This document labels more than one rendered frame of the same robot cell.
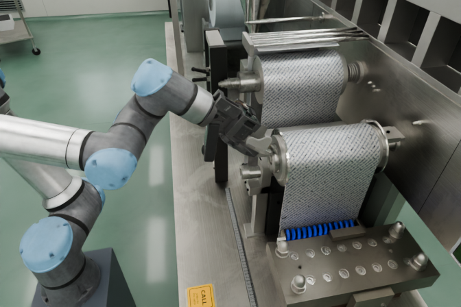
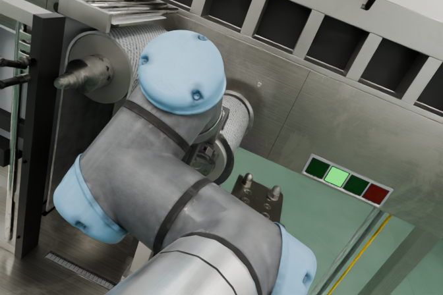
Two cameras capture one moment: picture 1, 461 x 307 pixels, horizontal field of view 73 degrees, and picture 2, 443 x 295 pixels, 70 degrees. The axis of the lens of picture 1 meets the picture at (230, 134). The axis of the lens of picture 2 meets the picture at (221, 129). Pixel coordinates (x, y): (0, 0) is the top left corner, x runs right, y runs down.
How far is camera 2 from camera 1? 0.61 m
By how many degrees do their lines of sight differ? 63
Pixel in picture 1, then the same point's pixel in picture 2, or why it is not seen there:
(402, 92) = (235, 61)
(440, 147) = (283, 99)
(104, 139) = (250, 228)
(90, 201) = not seen: outside the picture
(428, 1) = not seen: outside the picture
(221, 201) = (60, 274)
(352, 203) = not seen: hidden behind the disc
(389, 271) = (271, 211)
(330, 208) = not seen: hidden behind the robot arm
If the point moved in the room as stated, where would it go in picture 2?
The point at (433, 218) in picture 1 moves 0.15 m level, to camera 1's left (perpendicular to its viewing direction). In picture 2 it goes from (283, 155) to (269, 176)
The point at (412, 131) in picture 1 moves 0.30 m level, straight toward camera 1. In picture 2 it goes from (252, 93) to (323, 156)
